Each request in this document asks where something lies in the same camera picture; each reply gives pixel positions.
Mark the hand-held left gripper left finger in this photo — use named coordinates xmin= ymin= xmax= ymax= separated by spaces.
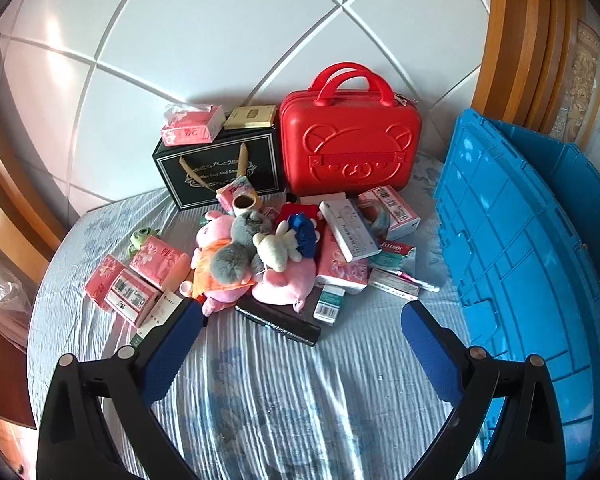
xmin=36 ymin=300 xmax=204 ymax=480

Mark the wooden headboard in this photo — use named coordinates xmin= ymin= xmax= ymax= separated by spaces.
xmin=472 ymin=0 xmax=600 ymax=186

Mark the blue plastic crate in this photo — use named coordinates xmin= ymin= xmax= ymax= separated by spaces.
xmin=432 ymin=108 xmax=600 ymax=480

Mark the pink white barcode box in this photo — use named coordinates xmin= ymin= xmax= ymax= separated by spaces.
xmin=357 ymin=185 xmax=422 ymax=241

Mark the white pink ointment tube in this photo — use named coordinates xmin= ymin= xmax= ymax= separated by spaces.
xmin=390 ymin=269 xmax=440 ymax=292

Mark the gold flat box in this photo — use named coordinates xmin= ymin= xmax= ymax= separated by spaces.
xmin=223 ymin=105 xmax=279 ymax=131

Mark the dark blue plush toy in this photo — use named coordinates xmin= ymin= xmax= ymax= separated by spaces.
xmin=286 ymin=214 xmax=323 ymax=259

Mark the long white medicine box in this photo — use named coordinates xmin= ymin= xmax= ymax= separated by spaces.
xmin=320 ymin=199 xmax=381 ymax=262

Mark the white box green print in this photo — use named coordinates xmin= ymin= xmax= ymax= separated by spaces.
xmin=130 ymin=290 xmax=186 ymax=348

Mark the green white medicine box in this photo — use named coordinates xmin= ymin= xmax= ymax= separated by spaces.
xmin=312 ymin=284 xmax=346 ymax=326

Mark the clear plastic bag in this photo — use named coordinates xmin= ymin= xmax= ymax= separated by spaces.
xmin=0 ymin=257 xmax=38 ymax=331

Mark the red and teal medicine box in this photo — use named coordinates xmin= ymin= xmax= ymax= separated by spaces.
xmin=367 ymin=240 xmax=417 ymax=273

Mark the black gift box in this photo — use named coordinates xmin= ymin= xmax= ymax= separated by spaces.
xmin=152 ymin=127 xmax=287 ymax=211

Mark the red bear-embossed suitcase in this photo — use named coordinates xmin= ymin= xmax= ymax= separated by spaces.
xmin=279 ymin=62 xmax=423 ymax=198

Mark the pink pig plush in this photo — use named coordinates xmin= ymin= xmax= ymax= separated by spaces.
xmin=252 ymin=255 xmax=317 ymax=311

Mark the grey fluffy plush toy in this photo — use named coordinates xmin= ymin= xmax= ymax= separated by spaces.
xmin=207 ymin=210 xmax=274 ymax=289

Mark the white medicine box red mark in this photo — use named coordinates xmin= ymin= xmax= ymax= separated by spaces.
xmin=367 ymin=267 xmax=421 ymax=301

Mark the green frog toy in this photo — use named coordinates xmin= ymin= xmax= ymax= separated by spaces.
xmin=130 ymin=227 xmax=162 ymax=256

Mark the small pink printed tissue pack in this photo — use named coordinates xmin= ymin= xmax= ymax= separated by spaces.
xmin=215 ymin=175 xmax=253 ymax=211

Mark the iridescent tape roll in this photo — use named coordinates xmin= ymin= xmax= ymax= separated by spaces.
xmin=367 ymin=205 xmax=394 ymax=239

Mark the red white carton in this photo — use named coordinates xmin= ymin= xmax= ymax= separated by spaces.
xmin=105 ymin=269 xmax=163 ymax=326

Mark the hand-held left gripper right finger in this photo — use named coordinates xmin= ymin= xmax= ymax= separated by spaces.
xmin=401 ymin=300 xmax=568 ymax=480

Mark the brown wooden furniture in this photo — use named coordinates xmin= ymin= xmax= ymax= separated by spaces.
xmin=0 ymin=110 xmax=81 ymax=461

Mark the red plush toy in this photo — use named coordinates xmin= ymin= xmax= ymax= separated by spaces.
xmin=275 ymin=202 xmax=327 ymax=261

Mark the pink tissue pack clear wrap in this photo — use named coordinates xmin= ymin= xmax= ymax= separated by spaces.
xmin=161 ymin=104 xmax=226 ymax=146

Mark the pink plush with orange shirt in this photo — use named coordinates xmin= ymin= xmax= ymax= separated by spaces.
xmin=190 ymin=210 xmax=256 ymax=316

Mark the large pink floral tissue pack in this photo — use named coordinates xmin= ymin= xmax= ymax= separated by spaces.
xmin=315 ymin=232 xmax=371 ymax=295

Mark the cream plush toy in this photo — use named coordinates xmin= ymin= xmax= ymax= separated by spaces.
xmin=252 ymin=220 xmax=306 ymax=273

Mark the black long box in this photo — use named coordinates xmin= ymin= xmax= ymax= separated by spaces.
xmin=235 ymin=296 xmax=322 ymax=348

